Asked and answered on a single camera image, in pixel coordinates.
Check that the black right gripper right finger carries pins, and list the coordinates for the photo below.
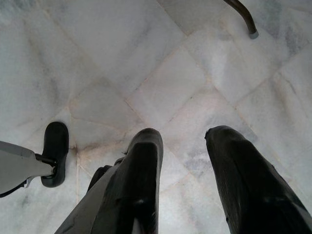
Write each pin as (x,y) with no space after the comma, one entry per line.
(248,185)

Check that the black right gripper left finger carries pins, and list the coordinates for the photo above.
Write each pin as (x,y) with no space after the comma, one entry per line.
(136,185)

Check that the black right robot foot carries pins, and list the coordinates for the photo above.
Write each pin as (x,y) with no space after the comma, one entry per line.
(55,141)

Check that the silver right robot leg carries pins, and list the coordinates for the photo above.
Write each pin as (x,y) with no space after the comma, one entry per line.
(17,168)

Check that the dark chair leg grey cap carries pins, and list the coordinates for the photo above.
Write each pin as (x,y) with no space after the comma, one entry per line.
(246,14)

